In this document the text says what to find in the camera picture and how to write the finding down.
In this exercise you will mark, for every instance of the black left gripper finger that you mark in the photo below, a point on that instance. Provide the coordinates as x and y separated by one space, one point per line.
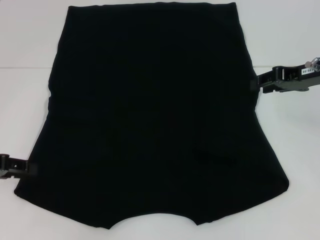
11 176
23 167

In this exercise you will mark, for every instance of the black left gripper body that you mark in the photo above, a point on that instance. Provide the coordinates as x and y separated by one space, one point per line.
3 165

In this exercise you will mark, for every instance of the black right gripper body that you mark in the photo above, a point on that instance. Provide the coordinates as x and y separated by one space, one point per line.
297 77

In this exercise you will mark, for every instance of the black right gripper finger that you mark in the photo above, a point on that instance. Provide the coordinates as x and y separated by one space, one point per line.
262 80
272 89

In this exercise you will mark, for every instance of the black t-shirt with white print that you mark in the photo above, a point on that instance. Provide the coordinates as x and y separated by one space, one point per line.
160 100

